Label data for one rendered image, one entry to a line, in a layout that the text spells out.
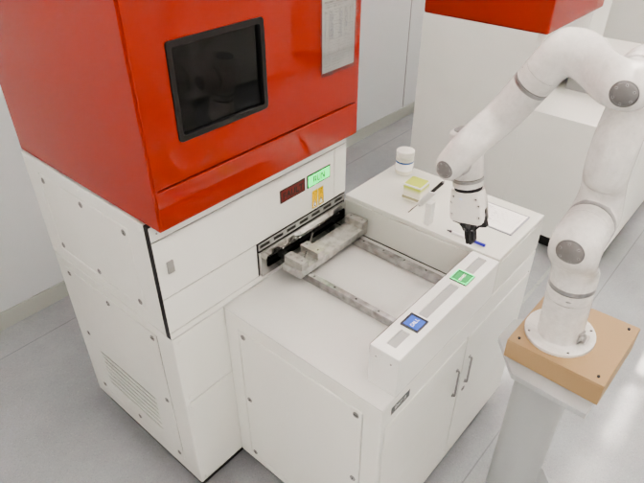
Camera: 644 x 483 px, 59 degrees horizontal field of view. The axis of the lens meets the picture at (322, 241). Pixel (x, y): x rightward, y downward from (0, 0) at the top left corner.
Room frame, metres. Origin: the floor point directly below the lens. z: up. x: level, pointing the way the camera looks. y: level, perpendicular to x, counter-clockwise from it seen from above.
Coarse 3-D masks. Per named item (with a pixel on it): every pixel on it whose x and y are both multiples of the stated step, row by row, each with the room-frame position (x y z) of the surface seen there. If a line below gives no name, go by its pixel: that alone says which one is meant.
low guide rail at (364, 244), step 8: (360, 240) 1.70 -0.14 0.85; (368, 248) 1.66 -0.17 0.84; (376, 248) 1.64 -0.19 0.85; (384, 256) 1.62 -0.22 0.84; (392, 256) 1.60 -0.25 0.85; (400, 256) 1.60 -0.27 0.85; (400, 264) 1.57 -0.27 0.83; (408, 264) 1.55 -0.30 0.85; (416, 264) 1.55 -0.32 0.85; (416, 272) 1.53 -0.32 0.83; (424, 272) 1.51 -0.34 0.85; (432, 272) 1.50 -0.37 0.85; (432, 280) 1.49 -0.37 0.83
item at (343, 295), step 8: (312, 280) 1.48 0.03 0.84; (320, 280) 1.46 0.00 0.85; (328, 288) 1.43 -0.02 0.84; (336, 288) 1.42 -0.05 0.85; (336, 296) 1.41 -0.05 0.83; (344, 296) 1.39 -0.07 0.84; (352, 296) 1.38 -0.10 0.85; (352, 304) 1.37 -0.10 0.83; (360, 304) 1.35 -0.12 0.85; (368, 304) 1.34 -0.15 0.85; (368, 312) 1.33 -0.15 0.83; (376, 312) 1.31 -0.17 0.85; (384, 312) 1.30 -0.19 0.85; (384, 320) 1.28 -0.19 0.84; (392, 320) 1.27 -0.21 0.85
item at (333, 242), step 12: (336, 228) 1.73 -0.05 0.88; (348, 228) 1.73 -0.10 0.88; (324, 240) 1.65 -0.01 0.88; (336, 240) 1.65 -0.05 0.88; (348, 240) 1.66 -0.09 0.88; (300, 252) 1.58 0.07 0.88; (336, 252) 1.61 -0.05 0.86; (288, 264) 1.51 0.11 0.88; (312, 264) 1.51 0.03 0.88; (300, 276) 1.47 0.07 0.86
